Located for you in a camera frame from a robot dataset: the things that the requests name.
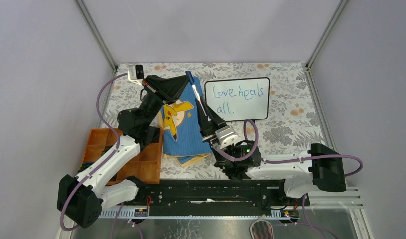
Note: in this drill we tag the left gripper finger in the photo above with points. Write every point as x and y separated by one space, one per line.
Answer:
154 81
172 88

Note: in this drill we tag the white whiteboard marker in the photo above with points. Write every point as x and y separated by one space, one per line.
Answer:
197 96

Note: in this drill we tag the floral tablecloth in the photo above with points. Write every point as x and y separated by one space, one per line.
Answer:
292 125

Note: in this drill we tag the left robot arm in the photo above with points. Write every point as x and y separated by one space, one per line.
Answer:
83 197

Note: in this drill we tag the blue cartoon cloth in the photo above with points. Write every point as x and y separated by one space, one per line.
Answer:
181 132

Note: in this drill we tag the black mounting rail base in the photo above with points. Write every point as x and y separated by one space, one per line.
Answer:
213 198

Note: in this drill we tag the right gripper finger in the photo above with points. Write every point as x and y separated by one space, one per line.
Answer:
204 118
216 119

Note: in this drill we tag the black framed whiteboard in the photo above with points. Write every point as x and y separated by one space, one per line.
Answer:
239 99

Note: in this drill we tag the striped object at bottom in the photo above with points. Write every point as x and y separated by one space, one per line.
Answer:
261 229

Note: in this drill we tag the blue marker cap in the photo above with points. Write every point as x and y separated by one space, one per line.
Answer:
191 78

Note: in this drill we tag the orange wooden compartment tray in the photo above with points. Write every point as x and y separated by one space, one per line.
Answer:
145 166

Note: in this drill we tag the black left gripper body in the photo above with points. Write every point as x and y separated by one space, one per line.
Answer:
153 101

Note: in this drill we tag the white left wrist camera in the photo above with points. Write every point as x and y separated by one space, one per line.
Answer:
135 73

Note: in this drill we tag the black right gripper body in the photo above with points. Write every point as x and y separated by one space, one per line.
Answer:
222 164

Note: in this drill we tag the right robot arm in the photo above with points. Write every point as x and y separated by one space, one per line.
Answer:
316 169

